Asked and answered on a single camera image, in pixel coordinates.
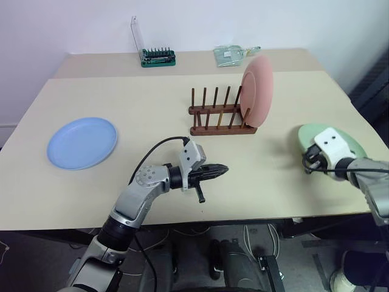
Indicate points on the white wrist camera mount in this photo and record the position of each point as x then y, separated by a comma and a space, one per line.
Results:
191, 155
332, 146

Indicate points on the dark rounded shape under table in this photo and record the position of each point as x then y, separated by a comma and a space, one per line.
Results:
234, 255

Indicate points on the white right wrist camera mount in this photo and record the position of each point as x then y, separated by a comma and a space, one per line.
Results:
332, 146

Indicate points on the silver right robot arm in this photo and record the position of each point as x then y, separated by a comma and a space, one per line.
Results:
369, 179

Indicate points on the pink plate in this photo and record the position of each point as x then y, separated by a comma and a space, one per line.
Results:
258, 91

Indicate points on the green plate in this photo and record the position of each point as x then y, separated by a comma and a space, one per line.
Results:
307, 134

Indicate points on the black table frame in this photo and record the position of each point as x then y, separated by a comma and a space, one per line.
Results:
334, 226

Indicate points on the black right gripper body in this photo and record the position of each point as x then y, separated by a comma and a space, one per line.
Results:
316, 158

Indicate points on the blue plate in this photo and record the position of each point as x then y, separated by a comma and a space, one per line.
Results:
82, 143

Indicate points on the clear plastic bag with contents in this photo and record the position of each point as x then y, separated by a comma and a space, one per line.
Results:
228, 56

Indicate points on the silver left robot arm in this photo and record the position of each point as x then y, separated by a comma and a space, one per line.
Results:
143, 185

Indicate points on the wooden dish rack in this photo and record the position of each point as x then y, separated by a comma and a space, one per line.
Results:
223, 129

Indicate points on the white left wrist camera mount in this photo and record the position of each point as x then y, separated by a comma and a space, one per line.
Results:
191, 155

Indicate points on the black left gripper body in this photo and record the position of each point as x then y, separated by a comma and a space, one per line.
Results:
199, 175

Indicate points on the green screwdriver bit set case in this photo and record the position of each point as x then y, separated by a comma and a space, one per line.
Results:
158, 59

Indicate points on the white shoe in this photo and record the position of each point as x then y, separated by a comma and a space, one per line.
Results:
340, 281

